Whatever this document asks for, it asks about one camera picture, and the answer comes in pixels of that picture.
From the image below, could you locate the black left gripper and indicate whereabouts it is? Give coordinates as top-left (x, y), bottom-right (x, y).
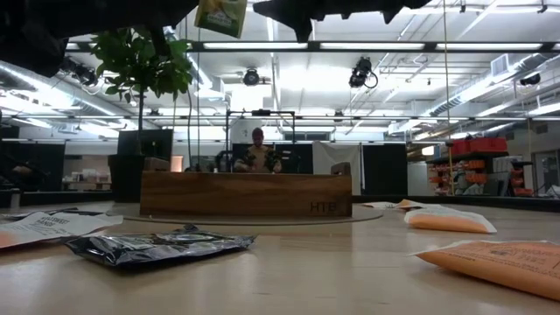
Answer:
top-left (0, 0), bottom-right (200, 78)

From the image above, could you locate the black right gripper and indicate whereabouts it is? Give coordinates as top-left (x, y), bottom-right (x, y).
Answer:
top-left (252, 0), bottom-right (432, 43)

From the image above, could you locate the yellow green tea packet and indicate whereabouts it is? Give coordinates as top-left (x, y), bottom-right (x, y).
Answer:
top-left (193, 0), bottom-right (249, 39)

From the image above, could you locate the wooden tea organizer box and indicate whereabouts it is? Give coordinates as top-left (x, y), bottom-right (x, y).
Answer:
top-left (139, 157), bottom-right (354, 219)

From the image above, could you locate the black foil tea packet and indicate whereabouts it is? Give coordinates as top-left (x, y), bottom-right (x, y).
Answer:
top-left (0, 206), bottom-right (106, 220)
top-left (60, 223), bottom-right (257, 269)

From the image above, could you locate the green leafy plant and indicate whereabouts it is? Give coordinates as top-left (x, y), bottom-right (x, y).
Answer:
top-left (89, 25), bottom-right (196, 157)

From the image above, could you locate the black partition panel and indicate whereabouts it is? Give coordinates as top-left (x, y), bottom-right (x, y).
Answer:
top-left (116, 129), bottom-right (174, 161)
top-left (362, 143), bottom-right (409, 196)

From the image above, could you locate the black plant pot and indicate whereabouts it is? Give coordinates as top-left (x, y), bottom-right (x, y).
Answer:
top-left (108, 153), bottom-right (146, 204)

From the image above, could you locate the person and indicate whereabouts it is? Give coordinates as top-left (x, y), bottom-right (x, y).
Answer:
top-left (233, 126), bottom-right (284, 174)

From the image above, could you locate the white hanging sheet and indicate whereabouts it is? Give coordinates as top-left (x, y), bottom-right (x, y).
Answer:
top-left (311, 140), bottom-right (364, 196)

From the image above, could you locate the yellow hanging pole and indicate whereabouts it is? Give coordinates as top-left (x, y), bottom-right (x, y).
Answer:
top-left (442, 0), bottom-right (454, 196)

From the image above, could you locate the red storage bin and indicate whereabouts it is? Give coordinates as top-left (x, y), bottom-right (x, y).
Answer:
top-left (469, 137), bottom-right (508, 154)
top-left (450, 139), bottom-right (472, 156)

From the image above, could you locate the shelf with orange bins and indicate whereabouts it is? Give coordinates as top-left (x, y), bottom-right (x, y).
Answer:
top-left (426, 150), bottom-right (536, 198)

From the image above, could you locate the black aluminium table frame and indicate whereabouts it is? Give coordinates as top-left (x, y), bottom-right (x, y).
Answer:
top-left (0, 188), bottom-right (560, 214)

